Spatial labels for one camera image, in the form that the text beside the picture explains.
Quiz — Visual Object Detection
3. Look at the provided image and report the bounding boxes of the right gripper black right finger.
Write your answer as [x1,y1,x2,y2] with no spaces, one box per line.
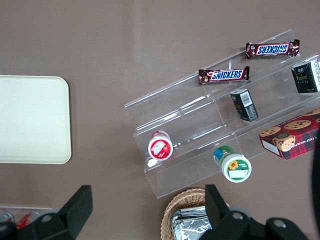
[199,184,311,240]

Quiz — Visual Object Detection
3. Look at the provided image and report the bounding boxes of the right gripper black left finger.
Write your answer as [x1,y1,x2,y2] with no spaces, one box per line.
[0,184,94,240]

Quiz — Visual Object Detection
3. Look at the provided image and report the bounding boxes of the foil wrapped sandwich pack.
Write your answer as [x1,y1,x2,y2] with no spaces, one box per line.
[174,206,213,240]
[170,210,181,240]

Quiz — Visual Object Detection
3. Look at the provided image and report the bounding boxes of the light wicker basket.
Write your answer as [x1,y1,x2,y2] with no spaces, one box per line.
[160,187,231,240]

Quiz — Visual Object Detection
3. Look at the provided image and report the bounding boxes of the cream rectangular serving tray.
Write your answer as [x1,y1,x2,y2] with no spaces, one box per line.
[0,75,73,165]

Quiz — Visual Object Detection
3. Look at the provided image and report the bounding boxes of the green lid sunflower cup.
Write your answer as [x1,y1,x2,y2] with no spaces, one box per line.
[213,145,253,184]

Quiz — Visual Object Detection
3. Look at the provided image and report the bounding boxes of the clear acrylic bottle rack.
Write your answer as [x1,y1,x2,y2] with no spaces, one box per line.
[0,205,53,227]

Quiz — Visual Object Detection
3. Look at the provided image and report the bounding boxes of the red lid yogurt cup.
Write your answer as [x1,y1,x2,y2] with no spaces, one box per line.
[147,130,174,161]

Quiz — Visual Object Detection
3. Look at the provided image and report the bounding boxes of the clear acrylic stepped display stand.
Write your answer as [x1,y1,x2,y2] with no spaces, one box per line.
[124,29,320,200]

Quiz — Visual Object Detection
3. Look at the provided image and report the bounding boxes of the small black carton box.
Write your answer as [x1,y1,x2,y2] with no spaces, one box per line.
[291,59,320,95]
[229,88,260,125]

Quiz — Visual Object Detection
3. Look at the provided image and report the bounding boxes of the red tartan cookie box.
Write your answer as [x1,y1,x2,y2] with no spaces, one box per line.
[258,107,320,161]

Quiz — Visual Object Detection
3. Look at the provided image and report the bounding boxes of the Snickers chocolate bar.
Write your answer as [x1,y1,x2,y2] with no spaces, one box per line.
[198,65,251,86]
[245,39,301,60]

